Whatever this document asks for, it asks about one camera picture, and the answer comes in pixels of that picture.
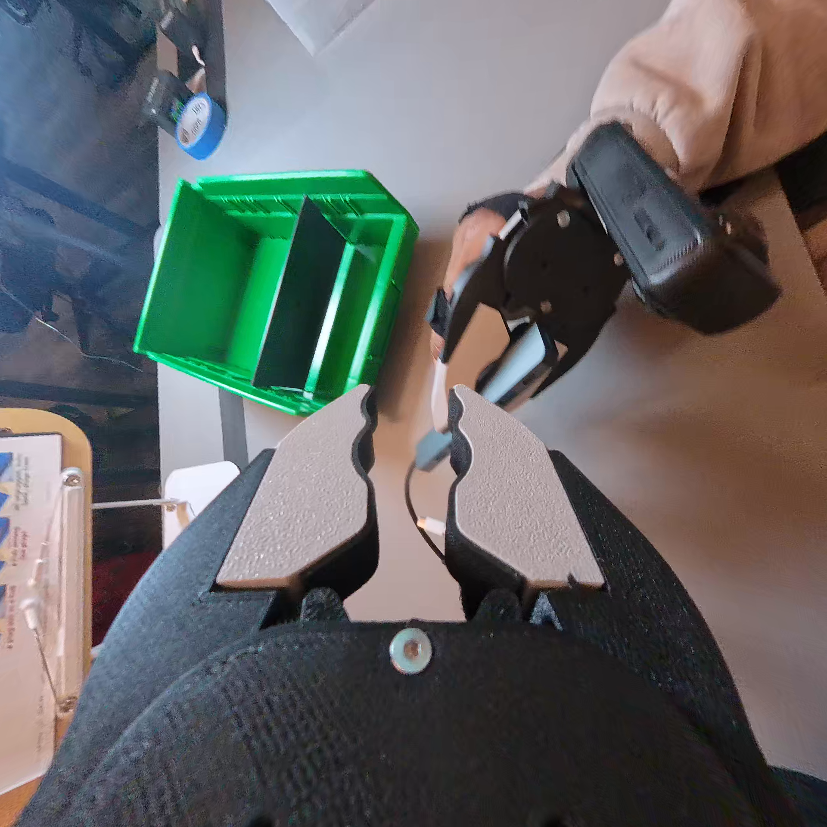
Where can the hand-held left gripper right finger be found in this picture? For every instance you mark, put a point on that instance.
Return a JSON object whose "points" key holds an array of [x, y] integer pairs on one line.
{"points": [[517, 504]]}

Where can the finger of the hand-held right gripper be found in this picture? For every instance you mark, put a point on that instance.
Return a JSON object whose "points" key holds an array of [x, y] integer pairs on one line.
{"points": [[520, 365]]}

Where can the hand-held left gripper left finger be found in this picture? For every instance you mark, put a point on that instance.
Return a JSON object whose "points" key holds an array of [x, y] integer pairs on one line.
{"points": [[303, 497]]}

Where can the person's right forearm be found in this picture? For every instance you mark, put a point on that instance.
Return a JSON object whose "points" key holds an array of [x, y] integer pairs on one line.
{"points": [[698, 77]]}

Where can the person's right hand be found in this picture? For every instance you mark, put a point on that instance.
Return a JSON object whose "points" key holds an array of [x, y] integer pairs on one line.
{"points": [[471, 239]]}

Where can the metal stand rod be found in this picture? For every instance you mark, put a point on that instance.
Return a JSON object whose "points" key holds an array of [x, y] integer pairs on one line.
{"points": [[129, 502]]}

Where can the black bin divider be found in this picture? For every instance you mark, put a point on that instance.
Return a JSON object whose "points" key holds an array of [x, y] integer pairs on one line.
{"points": [[297, 303]]}

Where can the green plastic bin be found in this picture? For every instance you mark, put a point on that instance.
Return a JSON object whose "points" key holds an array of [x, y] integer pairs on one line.
{"points": [[207, 284]]}

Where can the white document clip bar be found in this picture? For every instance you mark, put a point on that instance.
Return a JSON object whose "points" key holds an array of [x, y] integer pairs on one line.
{"points": [[71, 549]]}

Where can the wooden board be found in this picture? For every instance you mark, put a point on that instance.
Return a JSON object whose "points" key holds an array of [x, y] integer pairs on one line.
{"points": [[39, 420]]}

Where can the printed instruction sheet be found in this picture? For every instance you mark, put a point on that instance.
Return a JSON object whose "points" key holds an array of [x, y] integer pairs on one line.
{"points": [[26, 517]]}

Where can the white sheet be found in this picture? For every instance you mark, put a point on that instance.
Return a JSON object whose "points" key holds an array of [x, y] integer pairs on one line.
{"points": [[316, 22]]}

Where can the blue tape roll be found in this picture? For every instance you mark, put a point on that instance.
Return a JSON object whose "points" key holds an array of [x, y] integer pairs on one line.
{"points": [[200, 126]]}

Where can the black device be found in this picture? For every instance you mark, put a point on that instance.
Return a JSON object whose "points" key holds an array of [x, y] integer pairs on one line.
{"points": [[165, 97]]}

